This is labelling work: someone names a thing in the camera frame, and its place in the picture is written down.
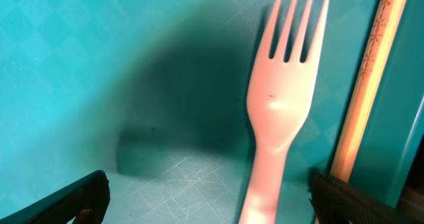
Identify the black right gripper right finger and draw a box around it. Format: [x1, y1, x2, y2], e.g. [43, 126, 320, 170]
[310, 173, 421, 224]

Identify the white plastic fork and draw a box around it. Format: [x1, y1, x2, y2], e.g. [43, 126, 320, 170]
[239, 0, 330, 224]

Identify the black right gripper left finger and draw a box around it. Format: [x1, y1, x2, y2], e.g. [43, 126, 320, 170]
[1, 170, 111, 224]

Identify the wooden chopstick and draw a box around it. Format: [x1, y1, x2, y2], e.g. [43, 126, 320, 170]
[330, 0, 407, 182]

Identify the teal plastic tray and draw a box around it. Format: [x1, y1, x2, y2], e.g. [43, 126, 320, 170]
[1, 0, 423, 223]

